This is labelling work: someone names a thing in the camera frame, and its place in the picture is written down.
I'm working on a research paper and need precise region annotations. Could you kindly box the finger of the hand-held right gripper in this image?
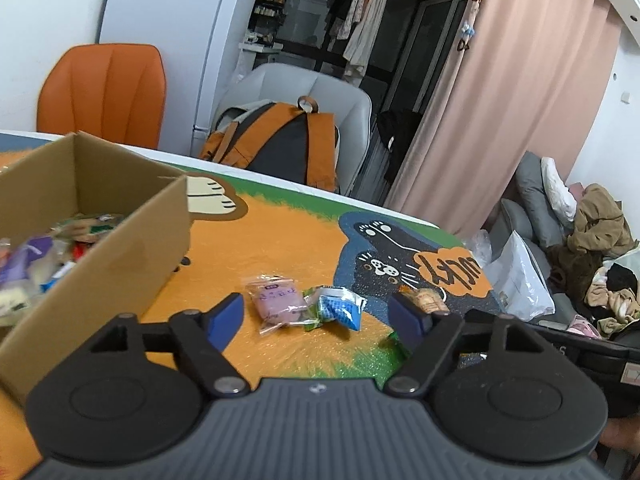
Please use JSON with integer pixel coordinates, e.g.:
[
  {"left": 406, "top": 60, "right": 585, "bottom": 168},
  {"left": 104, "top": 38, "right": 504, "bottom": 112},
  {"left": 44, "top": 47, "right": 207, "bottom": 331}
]
[{"left": 463, "top": 309, "right": 526, "bottom": 327}]

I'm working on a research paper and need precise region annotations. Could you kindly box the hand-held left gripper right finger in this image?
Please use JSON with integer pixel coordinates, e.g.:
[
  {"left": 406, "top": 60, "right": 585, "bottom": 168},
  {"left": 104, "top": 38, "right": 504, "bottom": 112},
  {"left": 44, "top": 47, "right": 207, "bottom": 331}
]
[{"left": 387, "top": 292, "right": 548, "bottom": 397}]

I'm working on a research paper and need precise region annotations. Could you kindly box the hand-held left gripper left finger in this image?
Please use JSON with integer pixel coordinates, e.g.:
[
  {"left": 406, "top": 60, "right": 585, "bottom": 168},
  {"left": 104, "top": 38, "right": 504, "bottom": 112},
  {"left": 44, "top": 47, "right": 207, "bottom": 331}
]
[{"left": 82, "top": 292, "right": 252, "bottom": 397}]

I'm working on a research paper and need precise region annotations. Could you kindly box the orange cracker packet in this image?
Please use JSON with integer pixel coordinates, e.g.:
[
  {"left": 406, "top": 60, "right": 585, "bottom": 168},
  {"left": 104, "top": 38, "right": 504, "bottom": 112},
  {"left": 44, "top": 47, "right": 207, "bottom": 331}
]
[{"left": 397, "top": 285, "right": 450, "bottom": 316}]

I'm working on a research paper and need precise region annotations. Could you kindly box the pink snack packet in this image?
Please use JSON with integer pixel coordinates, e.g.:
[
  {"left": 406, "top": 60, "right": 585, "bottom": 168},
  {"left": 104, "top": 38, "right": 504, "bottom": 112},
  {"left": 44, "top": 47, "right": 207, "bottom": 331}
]
[{"left": 246, "top": 275, "right": 311, "bottom": 336}]

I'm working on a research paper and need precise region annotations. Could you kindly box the blue and green snack packet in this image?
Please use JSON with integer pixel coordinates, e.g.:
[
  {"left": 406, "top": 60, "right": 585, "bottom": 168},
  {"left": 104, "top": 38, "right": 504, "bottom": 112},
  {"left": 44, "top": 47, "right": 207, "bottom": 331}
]
[{"left": 302, "top": 284, "right": 368, "bottom": 332}]

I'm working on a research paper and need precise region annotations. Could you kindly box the brown cardboard box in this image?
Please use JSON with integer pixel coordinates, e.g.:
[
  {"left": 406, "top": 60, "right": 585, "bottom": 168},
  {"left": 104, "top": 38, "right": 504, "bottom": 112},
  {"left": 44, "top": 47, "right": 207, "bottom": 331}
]
[{"left": 0, "top": 131, "right": 193, "bottom": 406}]

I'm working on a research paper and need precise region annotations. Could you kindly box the clear green snowflake packet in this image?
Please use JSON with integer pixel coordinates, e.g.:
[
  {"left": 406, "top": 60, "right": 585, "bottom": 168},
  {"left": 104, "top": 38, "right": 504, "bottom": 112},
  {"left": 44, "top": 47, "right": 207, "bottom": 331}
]
[{"left": 52, "top": 212, "right": 126, "bottom": 241}]

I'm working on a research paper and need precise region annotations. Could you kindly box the long purple snack packet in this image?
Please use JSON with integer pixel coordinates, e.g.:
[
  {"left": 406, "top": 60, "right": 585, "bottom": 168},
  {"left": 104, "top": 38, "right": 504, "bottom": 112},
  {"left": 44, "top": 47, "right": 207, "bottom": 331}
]
[{"left": 0, "top": 237, "right": 56, "bottom": 286}]

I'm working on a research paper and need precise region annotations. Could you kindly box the white packet with black label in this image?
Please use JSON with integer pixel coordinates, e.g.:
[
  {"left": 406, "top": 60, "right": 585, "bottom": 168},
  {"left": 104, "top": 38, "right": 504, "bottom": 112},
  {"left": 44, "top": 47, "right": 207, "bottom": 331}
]
[{"left": 0, "top": 280, "right": 41, "bottom": 322}]

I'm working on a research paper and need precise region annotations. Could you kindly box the person's right hand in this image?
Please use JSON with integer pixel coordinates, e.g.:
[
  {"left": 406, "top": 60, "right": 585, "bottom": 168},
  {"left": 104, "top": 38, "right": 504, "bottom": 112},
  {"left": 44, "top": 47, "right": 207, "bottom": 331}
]
[{"left": 597, "top": 417, "right": 640, "bottom": 461}]

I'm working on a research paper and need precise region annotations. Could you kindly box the white plastic bag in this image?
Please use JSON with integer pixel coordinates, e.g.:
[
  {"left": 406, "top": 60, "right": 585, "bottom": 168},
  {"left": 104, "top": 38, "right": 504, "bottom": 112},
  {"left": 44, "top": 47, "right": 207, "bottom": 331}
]
[{"left": 487, "top": 230, "right": 556, "bottom": 321}]

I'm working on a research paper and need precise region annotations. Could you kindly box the cream crumpled garment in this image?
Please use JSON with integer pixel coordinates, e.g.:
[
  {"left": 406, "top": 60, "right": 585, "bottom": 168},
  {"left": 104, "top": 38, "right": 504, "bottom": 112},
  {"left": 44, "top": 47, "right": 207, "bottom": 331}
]
[{"left": 585, "top": 260, "right": 640, "bottom": 339}]

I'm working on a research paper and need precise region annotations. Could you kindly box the clear crinkled plastic bag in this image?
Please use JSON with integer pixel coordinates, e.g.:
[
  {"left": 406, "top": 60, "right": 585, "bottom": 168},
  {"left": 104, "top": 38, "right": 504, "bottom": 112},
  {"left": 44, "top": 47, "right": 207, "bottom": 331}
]
[{"left": 457, "top": 230, "right": 493, "bottom": 268}]

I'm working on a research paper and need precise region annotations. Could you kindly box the brown garment pile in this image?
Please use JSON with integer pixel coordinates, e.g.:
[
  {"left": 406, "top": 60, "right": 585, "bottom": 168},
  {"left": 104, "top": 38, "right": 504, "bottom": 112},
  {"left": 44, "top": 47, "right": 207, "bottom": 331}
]
[{"left": 547, "top": 184, "right": 640, "bottom": 306}]

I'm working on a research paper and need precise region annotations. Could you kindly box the grey sofa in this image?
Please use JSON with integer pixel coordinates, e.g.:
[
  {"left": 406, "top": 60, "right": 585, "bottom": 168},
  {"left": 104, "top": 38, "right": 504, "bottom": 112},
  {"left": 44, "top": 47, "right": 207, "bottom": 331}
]
[{"left": 485, "top": 152, "right": 640, "bottom": 356}]

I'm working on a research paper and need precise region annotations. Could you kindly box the white pillow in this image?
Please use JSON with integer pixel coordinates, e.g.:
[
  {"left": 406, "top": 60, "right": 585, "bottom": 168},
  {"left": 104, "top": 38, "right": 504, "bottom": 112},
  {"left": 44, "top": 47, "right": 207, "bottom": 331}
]
[{"left": 540, "top": 156, "right": 578, "bottom": 223}]

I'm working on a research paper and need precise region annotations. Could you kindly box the black hanging garment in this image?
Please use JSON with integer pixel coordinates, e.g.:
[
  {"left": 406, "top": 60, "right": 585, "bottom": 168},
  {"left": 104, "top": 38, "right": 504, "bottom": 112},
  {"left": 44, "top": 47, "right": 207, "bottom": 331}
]
[{"left": 375, "top": 107, "right": 426, "bottom": 186}]

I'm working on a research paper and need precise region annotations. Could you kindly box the orange and grey backpack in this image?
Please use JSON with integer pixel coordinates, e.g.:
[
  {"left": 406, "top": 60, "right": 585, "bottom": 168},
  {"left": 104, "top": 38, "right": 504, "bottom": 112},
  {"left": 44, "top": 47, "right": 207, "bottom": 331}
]
[{"left": 199, "top": 96, "right": 341, "bottom": 192}]

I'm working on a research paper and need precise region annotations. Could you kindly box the pink curtain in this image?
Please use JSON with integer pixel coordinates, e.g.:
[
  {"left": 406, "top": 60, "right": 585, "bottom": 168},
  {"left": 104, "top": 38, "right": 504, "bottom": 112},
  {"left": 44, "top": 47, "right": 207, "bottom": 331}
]
[{"left": 387, "top": 0, "right": 623, "bottom": 236}]

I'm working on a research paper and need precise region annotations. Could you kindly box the white chair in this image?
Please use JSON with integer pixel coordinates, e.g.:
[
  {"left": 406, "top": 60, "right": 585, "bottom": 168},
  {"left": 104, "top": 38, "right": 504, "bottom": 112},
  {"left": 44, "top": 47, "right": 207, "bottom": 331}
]
[{"left": 212, "top": 62, "right": 373, "bottom": 196}]

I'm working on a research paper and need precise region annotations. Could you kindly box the orange chair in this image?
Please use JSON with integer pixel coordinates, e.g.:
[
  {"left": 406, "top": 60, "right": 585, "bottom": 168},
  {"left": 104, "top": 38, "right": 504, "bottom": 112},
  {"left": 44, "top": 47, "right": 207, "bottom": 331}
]
[{"left": 36, "top": 44, "right": 167, "bottom": 150}]

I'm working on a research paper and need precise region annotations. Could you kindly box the metal framed glass door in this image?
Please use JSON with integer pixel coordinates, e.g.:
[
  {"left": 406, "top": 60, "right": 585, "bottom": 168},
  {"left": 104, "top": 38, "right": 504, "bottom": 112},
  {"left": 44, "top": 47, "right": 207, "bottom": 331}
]
[{"left": 385, "top": 0, "right": 473, "bottom": 111}]

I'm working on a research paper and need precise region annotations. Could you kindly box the hanging white garment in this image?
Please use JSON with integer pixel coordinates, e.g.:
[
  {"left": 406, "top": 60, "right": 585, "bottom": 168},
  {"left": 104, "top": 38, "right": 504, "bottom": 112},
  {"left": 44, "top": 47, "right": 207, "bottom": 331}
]
[{"left": 342, "top": 0, "right": 396, "bottom": 83}]

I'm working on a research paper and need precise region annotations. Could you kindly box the dark storage shelf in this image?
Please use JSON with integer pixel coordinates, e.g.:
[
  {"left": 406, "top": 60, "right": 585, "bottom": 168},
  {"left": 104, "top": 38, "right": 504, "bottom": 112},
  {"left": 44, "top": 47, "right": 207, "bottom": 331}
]
[{"left": 240, "top": 0, "right": 331, "bottom": 68}]

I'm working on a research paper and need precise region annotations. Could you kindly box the hanging floral shirt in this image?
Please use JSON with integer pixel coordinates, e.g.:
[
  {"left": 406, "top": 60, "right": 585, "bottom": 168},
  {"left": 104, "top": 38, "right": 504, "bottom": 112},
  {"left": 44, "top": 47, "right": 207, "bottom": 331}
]
[{"left": 327, "top": 0, "right": 376, "bottom": 41}]

